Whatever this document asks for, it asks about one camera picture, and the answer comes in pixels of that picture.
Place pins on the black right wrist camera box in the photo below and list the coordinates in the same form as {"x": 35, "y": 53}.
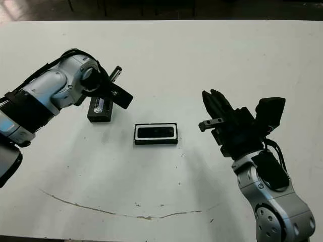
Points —
{"x": 271, "y": 113}

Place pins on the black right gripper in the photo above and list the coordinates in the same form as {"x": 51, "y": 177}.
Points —
{"x": 239, "y": 136}

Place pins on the black camera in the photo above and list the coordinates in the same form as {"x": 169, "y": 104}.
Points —
{"x": 156, "y": 133}

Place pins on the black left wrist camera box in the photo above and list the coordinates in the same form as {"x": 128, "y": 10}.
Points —
{"x": 122, "y": 97}

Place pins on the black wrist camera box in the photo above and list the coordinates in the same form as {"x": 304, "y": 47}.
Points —
{"x": 122, "y": 97}
{"x": 271, "y": 113}

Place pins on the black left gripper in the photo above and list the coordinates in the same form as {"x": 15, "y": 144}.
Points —
{"x": 104, "y": 85}

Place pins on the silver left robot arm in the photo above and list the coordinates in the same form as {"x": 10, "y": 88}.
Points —
{"x": 45, "y": 85}

